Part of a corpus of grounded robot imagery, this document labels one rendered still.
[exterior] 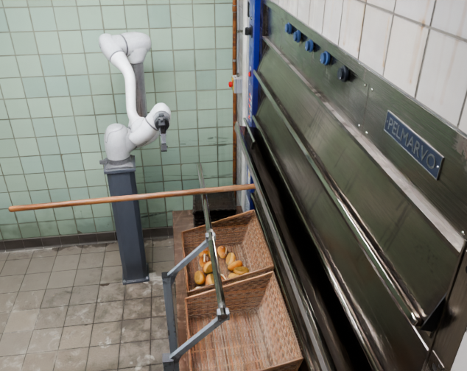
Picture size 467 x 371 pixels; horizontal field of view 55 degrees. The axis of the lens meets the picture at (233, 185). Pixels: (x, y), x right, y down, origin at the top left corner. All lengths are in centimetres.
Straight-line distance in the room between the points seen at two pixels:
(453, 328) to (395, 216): 29
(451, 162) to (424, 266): 23
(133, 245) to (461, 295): 275
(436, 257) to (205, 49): 265
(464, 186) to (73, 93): 298
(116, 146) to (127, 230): 66
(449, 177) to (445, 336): 31
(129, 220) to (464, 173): 267
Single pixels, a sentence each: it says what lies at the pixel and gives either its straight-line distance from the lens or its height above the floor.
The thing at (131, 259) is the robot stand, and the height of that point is 23.
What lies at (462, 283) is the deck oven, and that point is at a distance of 91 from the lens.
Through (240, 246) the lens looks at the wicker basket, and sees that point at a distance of 295.
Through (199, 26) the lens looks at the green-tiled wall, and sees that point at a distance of 333.
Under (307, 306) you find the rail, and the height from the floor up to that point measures 143.
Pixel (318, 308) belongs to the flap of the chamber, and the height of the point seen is 141.
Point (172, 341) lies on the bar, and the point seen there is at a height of 50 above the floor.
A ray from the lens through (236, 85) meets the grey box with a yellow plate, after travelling 310.
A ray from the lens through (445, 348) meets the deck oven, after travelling 102.
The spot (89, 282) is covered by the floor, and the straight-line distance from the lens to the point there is 373.
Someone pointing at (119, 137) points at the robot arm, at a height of 122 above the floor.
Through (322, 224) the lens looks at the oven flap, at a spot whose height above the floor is 151.
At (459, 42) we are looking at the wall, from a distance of 89.
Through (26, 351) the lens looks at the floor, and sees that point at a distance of 339.
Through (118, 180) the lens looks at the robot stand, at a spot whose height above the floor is 92.
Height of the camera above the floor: 241
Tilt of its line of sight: 30 degrees down
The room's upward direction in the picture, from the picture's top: straight up
